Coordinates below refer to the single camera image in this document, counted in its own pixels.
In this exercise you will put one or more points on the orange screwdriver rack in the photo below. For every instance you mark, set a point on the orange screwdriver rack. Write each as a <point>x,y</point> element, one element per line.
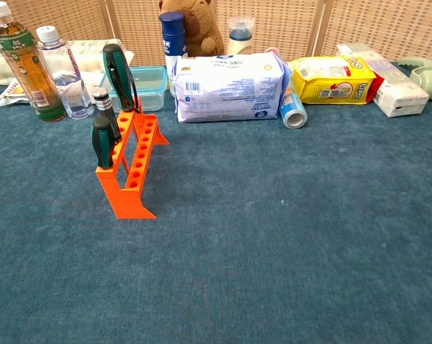
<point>129,204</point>

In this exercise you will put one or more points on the blue carpet table cover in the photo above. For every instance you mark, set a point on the blue carpet table cover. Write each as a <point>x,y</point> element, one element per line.
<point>273,233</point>

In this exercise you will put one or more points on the white blue wipes pack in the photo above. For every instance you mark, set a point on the white blue wipes pack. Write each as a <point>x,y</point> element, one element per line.
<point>230,86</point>

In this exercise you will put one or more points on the blue plastic wrap roll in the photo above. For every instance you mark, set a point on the blue plastic wrap roll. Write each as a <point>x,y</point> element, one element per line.
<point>292,111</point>

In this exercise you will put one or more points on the clear container blue lid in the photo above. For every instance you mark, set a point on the clear container blue lid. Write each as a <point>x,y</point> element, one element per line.
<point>151,84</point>

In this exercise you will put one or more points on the cream bottle clear cap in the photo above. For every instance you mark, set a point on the cream bottle clear cap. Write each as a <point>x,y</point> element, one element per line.
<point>240,44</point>

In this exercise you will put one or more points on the blue white spray can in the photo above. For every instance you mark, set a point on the blue white spray can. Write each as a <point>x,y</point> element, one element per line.
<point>172,36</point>

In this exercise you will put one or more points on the yellow Lipo snack bag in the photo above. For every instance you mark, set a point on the yellow Lipo snack bag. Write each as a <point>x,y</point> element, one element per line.
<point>330,82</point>

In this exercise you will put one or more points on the brown capybara plush toy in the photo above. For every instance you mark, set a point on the brown capybara plush toy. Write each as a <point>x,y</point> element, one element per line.
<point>201,21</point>

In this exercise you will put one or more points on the wicker folding screen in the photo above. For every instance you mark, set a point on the wicker folding screen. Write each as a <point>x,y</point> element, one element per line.
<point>291,25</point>

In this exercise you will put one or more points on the clear water bottle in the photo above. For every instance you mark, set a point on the clear water bottle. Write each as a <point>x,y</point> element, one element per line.
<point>70,93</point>

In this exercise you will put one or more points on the white toilet paper pack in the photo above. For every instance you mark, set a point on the white toilet paper pack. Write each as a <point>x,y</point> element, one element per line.
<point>90,53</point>

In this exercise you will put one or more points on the red yellow cookie box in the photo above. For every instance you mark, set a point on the red yellow cookie box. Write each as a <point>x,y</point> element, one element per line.
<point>378,87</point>

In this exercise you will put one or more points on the pastel tissue box pack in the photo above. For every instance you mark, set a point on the pastel tissue box pack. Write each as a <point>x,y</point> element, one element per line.
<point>398,93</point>

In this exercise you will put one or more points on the green label tea bottle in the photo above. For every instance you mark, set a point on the green label tea bottle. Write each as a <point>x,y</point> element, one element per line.
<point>29,71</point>

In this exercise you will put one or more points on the white pink snack bag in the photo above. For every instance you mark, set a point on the white pink snack bag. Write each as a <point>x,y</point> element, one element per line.
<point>13,94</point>

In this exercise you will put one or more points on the pale green lint roller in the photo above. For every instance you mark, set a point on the pale green lint roller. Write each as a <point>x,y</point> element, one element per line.
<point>430,77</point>

